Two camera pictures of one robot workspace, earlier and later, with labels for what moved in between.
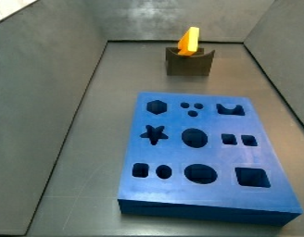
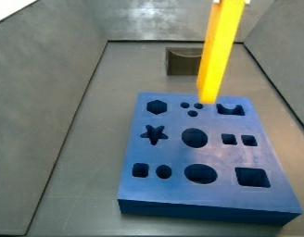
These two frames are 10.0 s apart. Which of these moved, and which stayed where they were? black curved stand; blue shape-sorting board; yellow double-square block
Moved: yellow double-square block
Stayed: black curved stand; blue shape-sorting board
